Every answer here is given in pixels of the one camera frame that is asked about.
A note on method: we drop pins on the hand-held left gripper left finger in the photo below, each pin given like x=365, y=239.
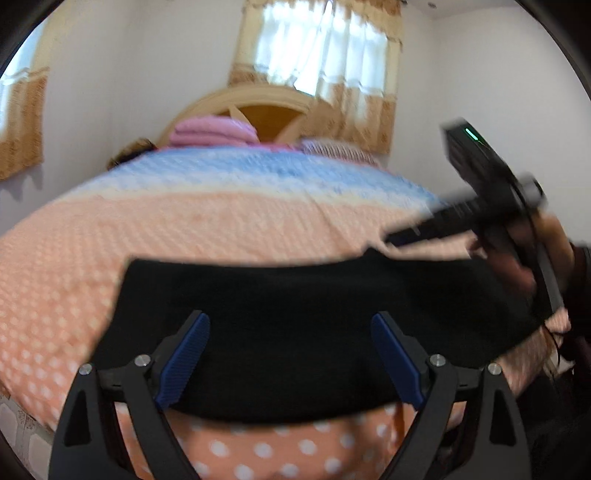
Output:
x=182, y=355

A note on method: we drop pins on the striped pillow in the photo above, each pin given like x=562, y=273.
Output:
x=339, y=150

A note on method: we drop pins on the dark cloth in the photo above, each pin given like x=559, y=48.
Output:
x=558, y=424

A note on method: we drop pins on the brown plush toy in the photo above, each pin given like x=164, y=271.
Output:
x=131, y=152

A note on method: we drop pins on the beige patterned side curtain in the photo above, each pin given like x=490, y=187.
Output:
x=23, y=120

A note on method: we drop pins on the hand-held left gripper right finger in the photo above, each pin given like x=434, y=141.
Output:
x=397, y=355

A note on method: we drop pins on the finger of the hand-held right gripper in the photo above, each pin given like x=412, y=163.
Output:
x=434, y=224

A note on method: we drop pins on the folded pink blanket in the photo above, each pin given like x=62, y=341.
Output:
x=210, y=131

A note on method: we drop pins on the person's right hand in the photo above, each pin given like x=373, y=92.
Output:
x=551, y=249

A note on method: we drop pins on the black pants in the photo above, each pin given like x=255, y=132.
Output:
x=295, y=323

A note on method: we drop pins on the wooden bed headboard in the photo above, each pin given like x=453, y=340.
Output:
x=258, y=110

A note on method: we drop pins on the polka dot bed sheet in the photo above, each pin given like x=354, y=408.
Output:
x=161, y=230

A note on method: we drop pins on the beige patterned window curtain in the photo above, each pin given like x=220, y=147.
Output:
x=323, y=50

